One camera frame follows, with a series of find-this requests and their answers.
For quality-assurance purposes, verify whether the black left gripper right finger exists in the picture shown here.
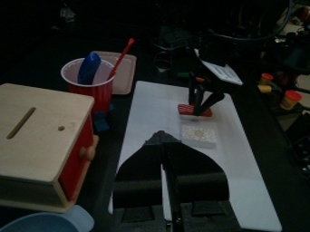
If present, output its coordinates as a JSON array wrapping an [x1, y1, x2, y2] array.
[[162, 130, 242, 232]]

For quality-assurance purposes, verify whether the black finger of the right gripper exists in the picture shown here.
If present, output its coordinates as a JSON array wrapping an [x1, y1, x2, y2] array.
[[187, 79, 200, 107], [192, 91, 226, 117]]

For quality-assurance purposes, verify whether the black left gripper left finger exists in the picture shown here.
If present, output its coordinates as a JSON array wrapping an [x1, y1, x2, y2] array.
[[111, 130, 167, 232]]

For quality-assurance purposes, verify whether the red striped salmon slice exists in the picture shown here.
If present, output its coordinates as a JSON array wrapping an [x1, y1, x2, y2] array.
[[176, 103, 214, 118]]

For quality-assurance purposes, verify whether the white rice block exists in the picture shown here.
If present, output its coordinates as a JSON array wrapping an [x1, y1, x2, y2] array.
[[179, 124, 218, 150]]

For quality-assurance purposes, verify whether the white cutting board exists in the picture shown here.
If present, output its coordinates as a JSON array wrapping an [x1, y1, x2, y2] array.
[[108, 80, 283, 232]]

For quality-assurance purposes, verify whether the small yellow bottle orange cap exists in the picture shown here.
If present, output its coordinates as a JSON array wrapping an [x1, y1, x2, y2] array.
[[256, 72, 275, 94]]

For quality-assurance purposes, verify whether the blue toy piece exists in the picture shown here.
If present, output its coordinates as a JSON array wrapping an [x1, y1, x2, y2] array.
[[93, 103, 116, 133]]

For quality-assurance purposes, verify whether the pink plastic tray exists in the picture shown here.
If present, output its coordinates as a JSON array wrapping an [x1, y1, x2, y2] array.
[[89, 50, 138, 96]]

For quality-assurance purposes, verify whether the yellow bottle with red cap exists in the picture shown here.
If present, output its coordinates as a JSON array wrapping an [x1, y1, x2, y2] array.
[[278, 89, 303, 111]]

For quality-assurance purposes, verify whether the red plastic stick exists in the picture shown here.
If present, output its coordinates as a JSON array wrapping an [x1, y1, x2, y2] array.
[[107, 37, 136, 80]]

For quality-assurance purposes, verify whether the red plastic cup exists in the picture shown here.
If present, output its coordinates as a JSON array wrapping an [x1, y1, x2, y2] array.
[[59, 57, 117, 117]]

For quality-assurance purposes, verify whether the wooden box with red drawer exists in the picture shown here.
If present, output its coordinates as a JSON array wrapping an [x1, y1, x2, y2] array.
[[0, 82, 100, 214]]

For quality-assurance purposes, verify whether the light blue plastic cup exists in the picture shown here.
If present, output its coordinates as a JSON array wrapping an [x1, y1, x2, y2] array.
[[0, 204, 96, 232]]

